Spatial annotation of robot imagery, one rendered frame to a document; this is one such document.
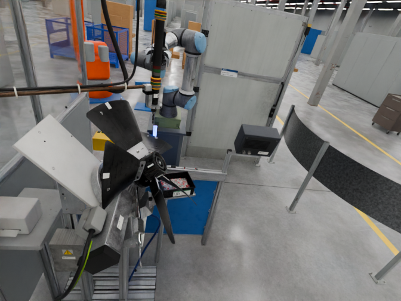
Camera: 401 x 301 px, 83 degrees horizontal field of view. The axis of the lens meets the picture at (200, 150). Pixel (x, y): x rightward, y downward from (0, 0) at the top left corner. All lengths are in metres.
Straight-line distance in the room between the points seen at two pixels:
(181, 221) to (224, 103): 1.63
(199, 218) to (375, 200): 1.56
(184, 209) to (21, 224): 1.11
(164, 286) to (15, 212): 1.22
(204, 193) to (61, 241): 1.02
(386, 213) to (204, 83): 2.22
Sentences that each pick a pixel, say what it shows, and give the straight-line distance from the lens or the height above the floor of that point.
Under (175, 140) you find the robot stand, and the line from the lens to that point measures 1.87.
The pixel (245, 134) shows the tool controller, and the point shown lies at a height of 1.23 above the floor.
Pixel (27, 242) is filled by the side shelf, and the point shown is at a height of 0.86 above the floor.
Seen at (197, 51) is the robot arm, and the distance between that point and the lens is 1.62.
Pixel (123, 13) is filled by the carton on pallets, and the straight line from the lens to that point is 8.98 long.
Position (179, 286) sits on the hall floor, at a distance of 2.09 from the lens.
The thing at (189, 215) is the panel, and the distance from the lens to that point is 2.00.
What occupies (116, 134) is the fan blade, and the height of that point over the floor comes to 1.32.
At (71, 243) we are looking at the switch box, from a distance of 1.28.
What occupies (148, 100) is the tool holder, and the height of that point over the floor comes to 1.49.
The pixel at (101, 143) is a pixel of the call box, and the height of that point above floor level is 1.04.
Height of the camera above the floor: 1.85
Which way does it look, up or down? 31 degrees down
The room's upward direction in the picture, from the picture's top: 12 degrees clockwise
